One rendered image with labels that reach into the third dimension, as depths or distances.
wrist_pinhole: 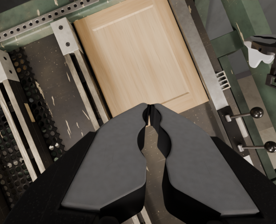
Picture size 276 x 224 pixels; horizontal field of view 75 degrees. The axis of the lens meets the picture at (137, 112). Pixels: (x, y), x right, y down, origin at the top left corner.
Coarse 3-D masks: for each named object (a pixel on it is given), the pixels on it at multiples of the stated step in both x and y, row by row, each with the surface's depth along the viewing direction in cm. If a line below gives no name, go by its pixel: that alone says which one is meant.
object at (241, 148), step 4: (240, 144) 66; (264, 144) 59; (268, 144) 57; (272, 144) 57; (240, 148) 66; (244, 148) 65; (248, 148) 64; (264, 148) 59; (268, 148) 57; (272, 148) 56; (272, 152) 57
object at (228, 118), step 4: (252, 108) 58; (256, 108) 57; (260, 108) 57; (248, 112) 60; (252, 112) 57; (256, 112) 56; (260, 112) 56; (224, 116) 67; (228, 116) 66; (232, 116) 65; (236, 116) 64; (240, 116) 62; (252, 116) 58; (256, 116) 57; (260, 116) 57; (228, 120) 66
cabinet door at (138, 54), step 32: (128, 0) 70; (160, 0) 70; (96, 32) 70; (128, 32) 70; (160, 32) 70; (96, 64) 70; (128, 64) 70; (160, 64) 70; (192, 64) 70; (128, 96) 70; (160, 96) 70; (192, 96) 70
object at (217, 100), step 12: (168, 0) 70; (180, 0) 68; (180, 12) 68; (180, 24) 68; (192, 24) 68; (192, 36) 68; (192, 48) 68; (204, 48) 68; (192, 60) 71; (204, 60) 68; (204, 72) 68; (204, 84) 69; (216, 84) 68; (216, 96) 68; (216, 108) 68; (216, 120) 72; (228, 144) 70
